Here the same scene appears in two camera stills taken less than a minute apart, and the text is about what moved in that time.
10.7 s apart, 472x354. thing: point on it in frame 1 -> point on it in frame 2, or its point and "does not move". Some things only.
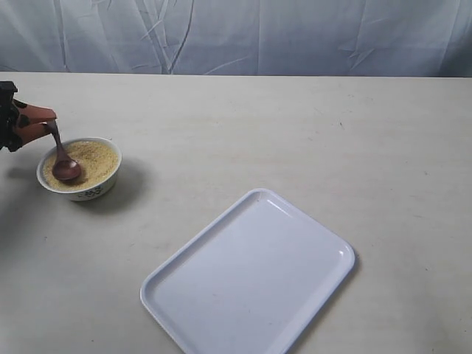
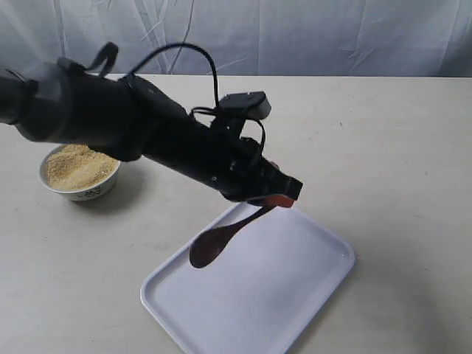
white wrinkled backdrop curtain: (293, 37) does not move
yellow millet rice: (99, 161) does not move
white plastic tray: (252, 283) does not move
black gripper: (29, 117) -> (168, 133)
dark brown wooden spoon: (66, 167) -> (209, 245)
